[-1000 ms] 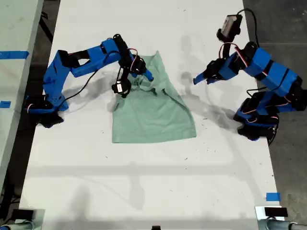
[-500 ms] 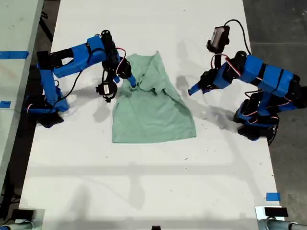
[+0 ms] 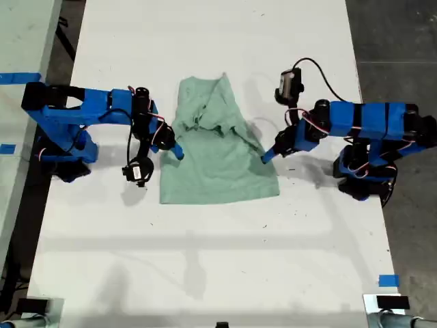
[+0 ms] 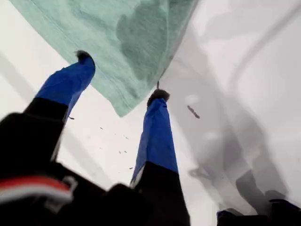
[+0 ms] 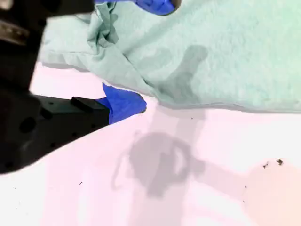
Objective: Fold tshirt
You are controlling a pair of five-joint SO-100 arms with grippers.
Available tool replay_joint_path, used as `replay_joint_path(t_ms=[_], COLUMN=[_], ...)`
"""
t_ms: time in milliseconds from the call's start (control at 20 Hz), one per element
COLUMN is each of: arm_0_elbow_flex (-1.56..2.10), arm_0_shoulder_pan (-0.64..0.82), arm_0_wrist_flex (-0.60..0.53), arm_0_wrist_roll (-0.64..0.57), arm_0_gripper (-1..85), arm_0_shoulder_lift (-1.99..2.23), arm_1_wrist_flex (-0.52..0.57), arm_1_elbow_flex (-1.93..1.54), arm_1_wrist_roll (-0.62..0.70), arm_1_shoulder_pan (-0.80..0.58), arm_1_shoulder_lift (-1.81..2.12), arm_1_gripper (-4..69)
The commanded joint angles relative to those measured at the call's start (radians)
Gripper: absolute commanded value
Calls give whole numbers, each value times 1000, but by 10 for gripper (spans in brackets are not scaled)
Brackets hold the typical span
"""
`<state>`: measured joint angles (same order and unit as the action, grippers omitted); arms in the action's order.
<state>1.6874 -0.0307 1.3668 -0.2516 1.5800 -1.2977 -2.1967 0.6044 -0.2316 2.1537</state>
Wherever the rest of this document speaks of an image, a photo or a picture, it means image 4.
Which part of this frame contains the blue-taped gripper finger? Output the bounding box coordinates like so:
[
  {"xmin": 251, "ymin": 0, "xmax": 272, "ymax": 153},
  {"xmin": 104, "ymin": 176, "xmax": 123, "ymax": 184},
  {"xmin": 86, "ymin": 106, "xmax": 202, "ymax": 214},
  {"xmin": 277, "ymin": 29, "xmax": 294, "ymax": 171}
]
[
  {"xmin": 130, "ymin": 89, "xmax": 190, "ymax": 226},
  {"xmin": 23, "ymin": 50, "xmax": 96, "ymax": 128}
]

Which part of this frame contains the pale green T-shirt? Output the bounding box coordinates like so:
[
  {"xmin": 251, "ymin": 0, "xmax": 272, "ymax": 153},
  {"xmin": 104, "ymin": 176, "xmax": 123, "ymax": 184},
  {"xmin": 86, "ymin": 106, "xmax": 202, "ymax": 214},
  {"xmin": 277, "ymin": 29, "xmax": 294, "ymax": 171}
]
[{"xmin": 9, "ymin": 0, "xmax": 200, "ymax": 118}]

